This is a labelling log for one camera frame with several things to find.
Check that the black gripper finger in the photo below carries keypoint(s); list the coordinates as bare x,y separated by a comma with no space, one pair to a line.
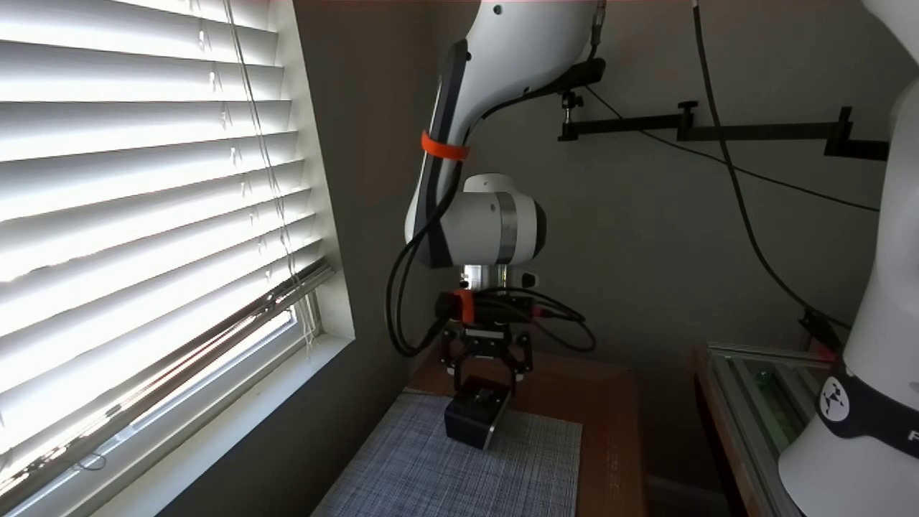
521,362
452,359

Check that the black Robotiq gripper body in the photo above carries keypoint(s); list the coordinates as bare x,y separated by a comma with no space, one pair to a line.
490,340

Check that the black cube alarm clock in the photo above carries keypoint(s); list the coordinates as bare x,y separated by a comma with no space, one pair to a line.
475,416

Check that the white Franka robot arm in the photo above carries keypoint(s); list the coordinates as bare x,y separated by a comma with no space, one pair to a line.
518,47

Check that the grey woven placemat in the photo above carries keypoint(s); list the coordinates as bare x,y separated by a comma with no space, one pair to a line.
459,475

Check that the glass-topped side table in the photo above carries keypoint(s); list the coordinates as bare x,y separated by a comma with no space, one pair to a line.
755,402

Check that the white window blinds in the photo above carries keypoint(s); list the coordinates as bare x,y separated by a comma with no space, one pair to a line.
145,189

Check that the black wrist camera orange mount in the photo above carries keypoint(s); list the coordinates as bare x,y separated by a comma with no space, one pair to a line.
491,304

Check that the white window frame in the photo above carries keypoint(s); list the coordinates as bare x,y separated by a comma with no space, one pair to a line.
330,304

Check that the black stereo camera bar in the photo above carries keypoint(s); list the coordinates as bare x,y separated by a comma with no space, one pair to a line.
586,71

